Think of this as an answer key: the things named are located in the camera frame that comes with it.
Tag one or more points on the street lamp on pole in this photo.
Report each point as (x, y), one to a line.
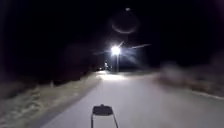
(116, 50)

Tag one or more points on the grey asphalt road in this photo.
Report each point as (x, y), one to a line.
(143, 103)

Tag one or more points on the dry grass verge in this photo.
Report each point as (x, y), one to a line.
(36, 100)
(196, 80)

